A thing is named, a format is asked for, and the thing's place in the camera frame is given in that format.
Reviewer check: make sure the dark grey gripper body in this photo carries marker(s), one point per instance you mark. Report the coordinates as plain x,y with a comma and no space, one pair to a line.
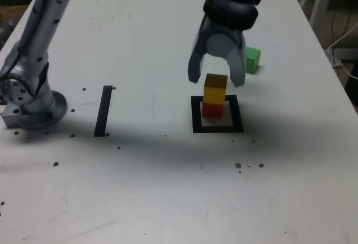
223,30

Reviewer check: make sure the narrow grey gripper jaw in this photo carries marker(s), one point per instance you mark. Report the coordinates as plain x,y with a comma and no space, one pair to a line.
195,65

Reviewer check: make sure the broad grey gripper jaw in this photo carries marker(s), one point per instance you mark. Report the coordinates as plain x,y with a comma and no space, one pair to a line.
237,65

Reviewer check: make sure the green cube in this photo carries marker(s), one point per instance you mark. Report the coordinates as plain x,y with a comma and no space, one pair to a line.
253,59

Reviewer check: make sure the yellow cube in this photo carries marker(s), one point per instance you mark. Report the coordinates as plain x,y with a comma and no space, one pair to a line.
214,93

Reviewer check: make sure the red cube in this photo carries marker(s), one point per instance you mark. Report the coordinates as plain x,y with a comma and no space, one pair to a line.
212,111

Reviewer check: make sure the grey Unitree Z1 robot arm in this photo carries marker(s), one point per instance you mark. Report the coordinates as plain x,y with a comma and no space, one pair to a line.
28,101

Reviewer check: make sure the square black tape outline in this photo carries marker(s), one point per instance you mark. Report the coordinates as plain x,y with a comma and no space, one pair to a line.
195,115

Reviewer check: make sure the thick white furniture leg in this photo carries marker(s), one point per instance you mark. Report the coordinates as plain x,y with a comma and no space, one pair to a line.
321,0

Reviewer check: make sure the black tape strip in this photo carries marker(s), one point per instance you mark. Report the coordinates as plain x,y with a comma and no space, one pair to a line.
103,112

